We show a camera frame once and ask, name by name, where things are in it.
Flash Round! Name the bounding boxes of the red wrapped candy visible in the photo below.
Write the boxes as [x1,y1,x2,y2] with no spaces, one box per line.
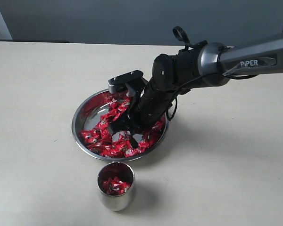
[124,147,142,158]
[151,119,165,133]
[87,143,106,155]
[100,145,124,158]
[108,98,130,119]
[80,129,101,144]

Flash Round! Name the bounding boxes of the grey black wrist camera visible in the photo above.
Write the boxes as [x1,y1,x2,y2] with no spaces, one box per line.
[108,70,148,97]

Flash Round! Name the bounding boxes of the round steel plate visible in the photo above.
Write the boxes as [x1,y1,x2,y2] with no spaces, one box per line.
[72,89,169,161]

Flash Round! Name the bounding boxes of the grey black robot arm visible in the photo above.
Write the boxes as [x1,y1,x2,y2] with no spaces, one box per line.
[108,26,283,135]

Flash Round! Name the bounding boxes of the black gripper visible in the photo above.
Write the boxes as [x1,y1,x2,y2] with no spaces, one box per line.
[108,80,178,149]

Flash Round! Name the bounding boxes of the steel cup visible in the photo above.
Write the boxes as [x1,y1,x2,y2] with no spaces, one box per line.
[97,162,136,211]

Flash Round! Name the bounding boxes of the red candy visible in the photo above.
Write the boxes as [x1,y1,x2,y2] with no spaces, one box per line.
[108,98,130,119]
[107,177,131,195]
[101,178,113,195]
[124,147,142,158]
[87,143,106,155]
[80,129,101,144]
[100,145,124,158]
[151,119,165,133]

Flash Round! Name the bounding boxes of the black cable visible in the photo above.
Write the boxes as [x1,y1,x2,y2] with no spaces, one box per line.
[165,25,227,122]

